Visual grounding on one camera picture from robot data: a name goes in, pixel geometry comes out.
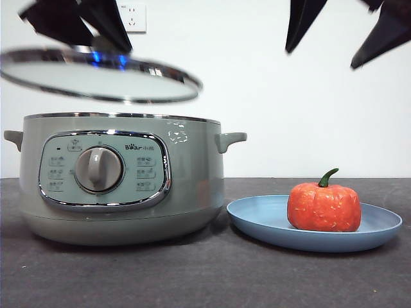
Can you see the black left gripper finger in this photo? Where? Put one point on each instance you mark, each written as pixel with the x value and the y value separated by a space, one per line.
pixel 109 22
pixel 57 22

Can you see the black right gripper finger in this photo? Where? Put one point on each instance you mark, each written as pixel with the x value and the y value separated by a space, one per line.
pixel 302 22
pixel 388 35

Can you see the glass lid with green knob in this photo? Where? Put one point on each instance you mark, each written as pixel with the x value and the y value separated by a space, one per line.
pixel 96 78

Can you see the orange pumpkin with green stem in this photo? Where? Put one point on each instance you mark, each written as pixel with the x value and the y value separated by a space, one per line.
pixel 324 208

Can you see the pale green electric steamer pot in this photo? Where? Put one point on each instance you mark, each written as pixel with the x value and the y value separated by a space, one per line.
pixel 192 179

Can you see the blue round plate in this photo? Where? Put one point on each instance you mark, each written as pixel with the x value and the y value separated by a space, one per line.
pixel 263 221

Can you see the white wall socket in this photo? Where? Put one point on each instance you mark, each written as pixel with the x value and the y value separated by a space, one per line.
pixel 136 19

